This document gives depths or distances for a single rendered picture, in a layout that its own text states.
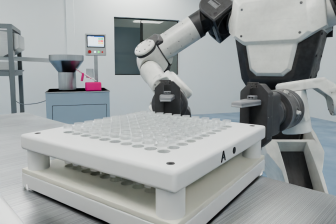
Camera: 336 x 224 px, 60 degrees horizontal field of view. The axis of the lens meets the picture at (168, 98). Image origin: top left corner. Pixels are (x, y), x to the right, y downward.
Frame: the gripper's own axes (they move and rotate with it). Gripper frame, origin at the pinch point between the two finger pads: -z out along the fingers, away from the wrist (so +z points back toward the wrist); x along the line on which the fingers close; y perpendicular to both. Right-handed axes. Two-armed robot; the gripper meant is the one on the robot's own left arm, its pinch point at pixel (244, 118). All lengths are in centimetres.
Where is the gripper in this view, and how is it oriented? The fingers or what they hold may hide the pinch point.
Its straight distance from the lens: 53.5
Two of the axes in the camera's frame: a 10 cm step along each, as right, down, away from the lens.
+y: -7.3, -0.7, 6.8
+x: 0.0, 9.9, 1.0
